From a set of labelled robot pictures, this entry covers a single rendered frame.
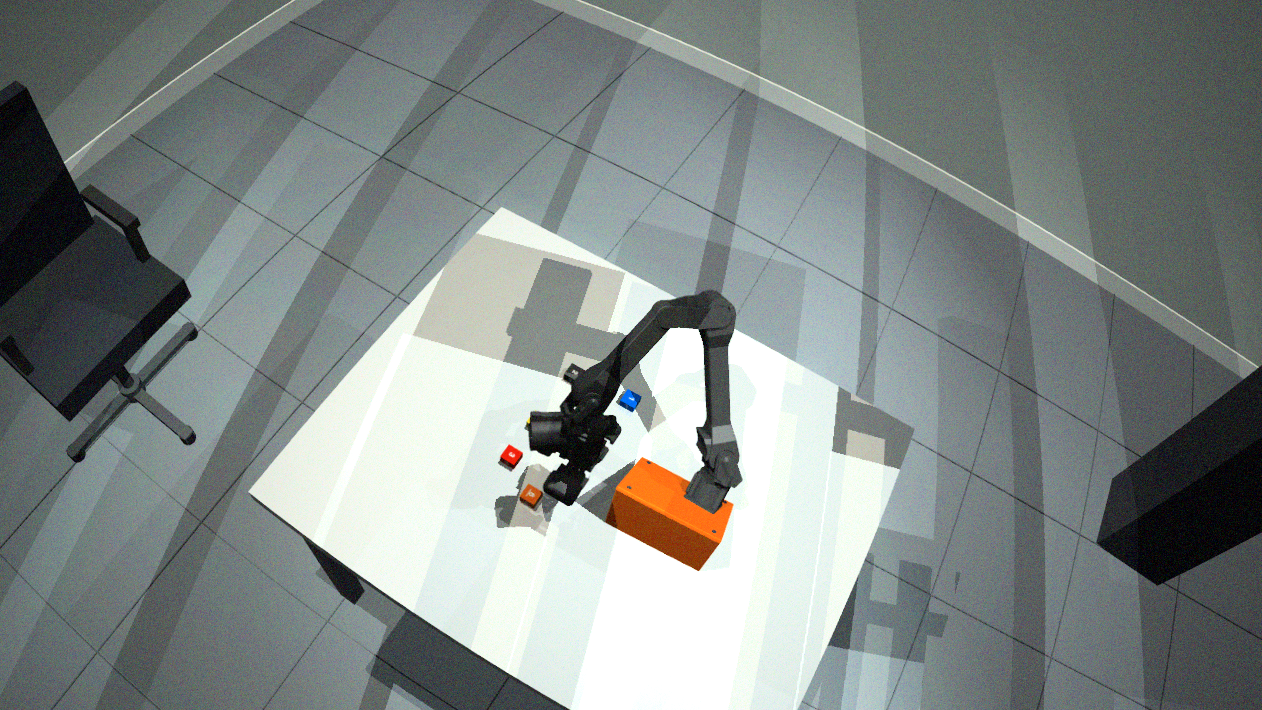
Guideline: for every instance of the blue block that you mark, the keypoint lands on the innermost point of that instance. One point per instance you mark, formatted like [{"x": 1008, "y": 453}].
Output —
[{"x": 630, "y": 400}]

